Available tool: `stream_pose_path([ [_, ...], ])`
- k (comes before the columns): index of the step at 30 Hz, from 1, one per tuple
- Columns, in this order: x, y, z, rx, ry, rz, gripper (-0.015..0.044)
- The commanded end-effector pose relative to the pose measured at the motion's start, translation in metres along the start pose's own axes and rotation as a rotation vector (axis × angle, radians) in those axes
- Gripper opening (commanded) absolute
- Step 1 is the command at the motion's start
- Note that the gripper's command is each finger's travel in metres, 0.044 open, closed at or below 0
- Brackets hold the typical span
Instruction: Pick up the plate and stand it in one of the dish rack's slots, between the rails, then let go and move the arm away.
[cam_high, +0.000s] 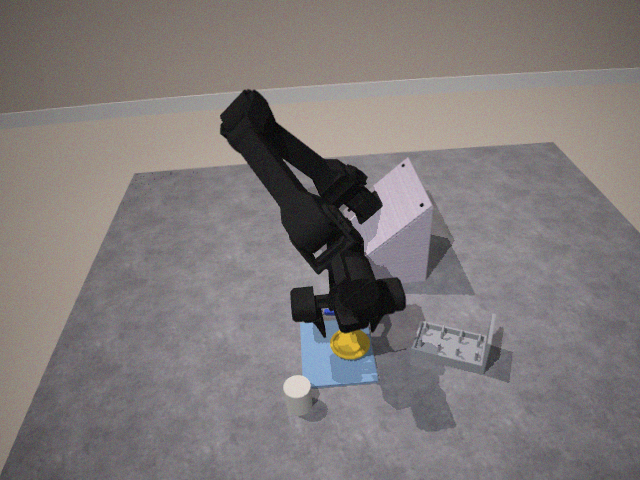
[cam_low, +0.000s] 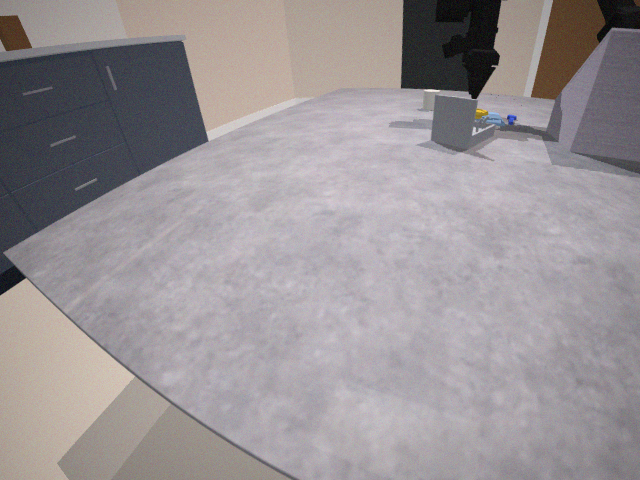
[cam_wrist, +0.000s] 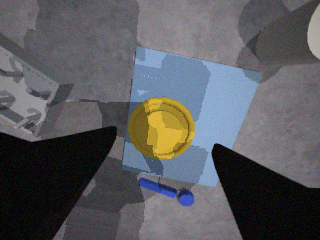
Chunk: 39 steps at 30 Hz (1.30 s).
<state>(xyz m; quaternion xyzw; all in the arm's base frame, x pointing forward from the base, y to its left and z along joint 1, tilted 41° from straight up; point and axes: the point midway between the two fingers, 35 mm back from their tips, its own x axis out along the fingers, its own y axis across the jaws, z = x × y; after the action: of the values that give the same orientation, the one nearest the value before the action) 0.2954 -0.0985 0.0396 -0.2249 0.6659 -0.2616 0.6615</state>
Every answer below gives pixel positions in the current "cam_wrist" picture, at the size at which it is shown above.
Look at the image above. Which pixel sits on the golden yellow plate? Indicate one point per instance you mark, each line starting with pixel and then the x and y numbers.
pixel 161 128

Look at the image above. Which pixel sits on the light blue square mat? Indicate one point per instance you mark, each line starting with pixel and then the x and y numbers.
pixel 218 97

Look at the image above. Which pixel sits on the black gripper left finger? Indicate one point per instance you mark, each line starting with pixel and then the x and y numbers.
pixel 41 181

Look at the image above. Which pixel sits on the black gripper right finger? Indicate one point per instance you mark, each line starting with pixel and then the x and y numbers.
pixel 265 204

